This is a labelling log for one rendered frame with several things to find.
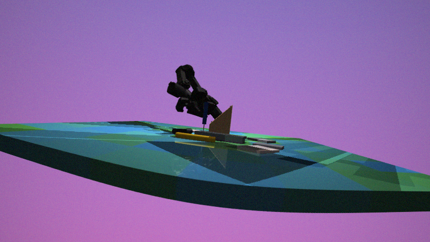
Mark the grey keyboard with keys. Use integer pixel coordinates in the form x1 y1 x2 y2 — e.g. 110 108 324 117
194 130 245 144

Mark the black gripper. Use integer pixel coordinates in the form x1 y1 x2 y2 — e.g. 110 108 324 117
175 94 214 118

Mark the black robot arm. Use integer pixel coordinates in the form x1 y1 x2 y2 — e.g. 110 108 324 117
167 65 222 119

